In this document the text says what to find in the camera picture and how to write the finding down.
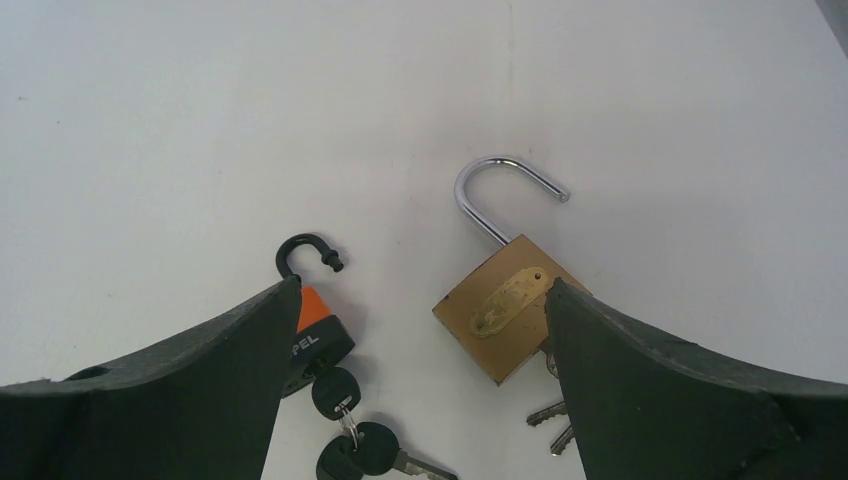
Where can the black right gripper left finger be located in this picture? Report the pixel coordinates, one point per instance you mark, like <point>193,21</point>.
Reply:
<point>200,404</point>

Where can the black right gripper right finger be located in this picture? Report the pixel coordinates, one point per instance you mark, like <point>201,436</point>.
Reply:
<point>646,404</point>

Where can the orange black padlock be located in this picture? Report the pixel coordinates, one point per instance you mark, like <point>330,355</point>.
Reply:
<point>321,339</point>

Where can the black-headed key bunch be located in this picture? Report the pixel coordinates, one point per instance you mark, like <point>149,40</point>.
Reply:
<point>364,449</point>

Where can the large brass padlock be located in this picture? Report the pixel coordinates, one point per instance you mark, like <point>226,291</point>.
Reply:
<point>497,312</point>

